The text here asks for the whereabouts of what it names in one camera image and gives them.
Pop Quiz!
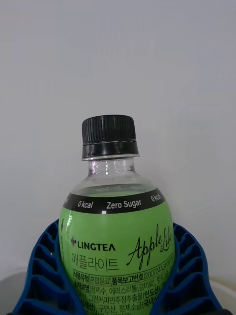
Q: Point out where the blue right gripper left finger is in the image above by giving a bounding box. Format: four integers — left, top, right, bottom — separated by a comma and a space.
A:
11, 218, 86, 315

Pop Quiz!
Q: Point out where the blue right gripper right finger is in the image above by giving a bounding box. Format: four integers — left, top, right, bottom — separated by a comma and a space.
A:
149, 222, 226, 315

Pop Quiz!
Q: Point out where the green label plastic bottle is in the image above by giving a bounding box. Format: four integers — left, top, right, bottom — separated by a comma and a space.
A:
59, 115, 176, 315

